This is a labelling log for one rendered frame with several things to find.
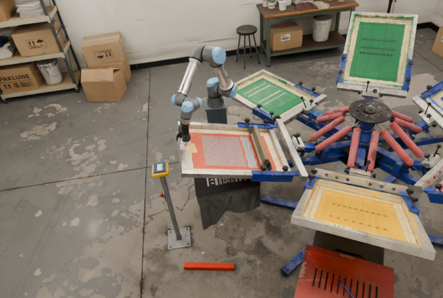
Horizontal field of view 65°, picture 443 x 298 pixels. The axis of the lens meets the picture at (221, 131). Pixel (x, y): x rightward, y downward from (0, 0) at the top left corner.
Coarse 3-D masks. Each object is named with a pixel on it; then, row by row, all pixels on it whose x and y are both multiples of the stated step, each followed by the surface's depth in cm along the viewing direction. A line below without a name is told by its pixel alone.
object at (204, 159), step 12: (192, 156) 248; (204, 156) 250; (216, 156) 252; (228, 156) 255; (240, 156) 257; (204, 168) 240; (216, 168) 242; (228, 168) 244; (240, 168) 247; (252, 168) 249
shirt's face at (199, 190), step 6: (198, 180) 265; (204, 180) 264; (246, 180) 261; (198, 186) 260; (204, 186) 260; (210, 186) 259; (216, 186) 258; (222, 186) 258; (228, 186) 257; (234, 186) 257; (240, 186) 256; (246, 186) 256; (198, 192) 255; (204, 192) 255; (210, 192) 254
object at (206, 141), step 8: (192, 136) 266; (200, 136) 268; (208, 136) 270; (216, 136) 271; (224, 136) 273; (232, 136) 275; (240, 136) 277; (248, 136) 279; (200, 144) 260; (208, 144) 262; (216, 144) 263; (224, 144) 265; (232, 144) 267; (240, 144) 268; (264, 144) 274
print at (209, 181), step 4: (208, 180) 264; (212, 180) 264; (216, 180) 263; (220, 180) 263; (224, 180) 262; (228, 180) 262; (232, 180) 262; (236, 180) 261; (240, 180) 261; (244, 180) 261; (208, 184) 261; (212, 184) 260; (216, 184) 260; (220, 184) 260
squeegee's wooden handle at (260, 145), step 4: (252, 128) 276; (256, 128) 272; (252, 132) 275; (256, 132) 267; (256, 136) 264; (260, 136) 264; (256, 140) 264; (260, 140) 259; (256, 144) 263; (260, 144) 256; (260, 148) 254; (264, 148) 253; (260, 152) 253; (264, 152) 249; (260, 156) 253; (264, 156) 245; (264, 160) 244; (268, 160) 244; (264, 164) 246
